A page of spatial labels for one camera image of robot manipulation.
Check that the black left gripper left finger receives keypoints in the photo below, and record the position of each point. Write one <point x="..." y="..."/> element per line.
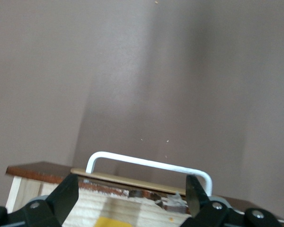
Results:
<point x="59" y="201"/>

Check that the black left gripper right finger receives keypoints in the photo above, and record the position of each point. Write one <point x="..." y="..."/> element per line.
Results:
<point x="198" y="203"/>

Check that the yellow wooden block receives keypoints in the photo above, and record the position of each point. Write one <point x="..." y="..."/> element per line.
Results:
<point x="109" y="222"/>

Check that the brown table mat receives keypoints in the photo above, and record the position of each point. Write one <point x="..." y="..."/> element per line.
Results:
<point x="109" y="71"/>

